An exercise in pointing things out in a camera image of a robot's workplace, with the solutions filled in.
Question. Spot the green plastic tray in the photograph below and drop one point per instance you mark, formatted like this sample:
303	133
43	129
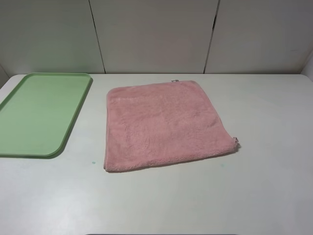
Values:
38	115

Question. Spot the pink fluffy towel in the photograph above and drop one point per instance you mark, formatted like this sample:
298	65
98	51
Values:
162	124

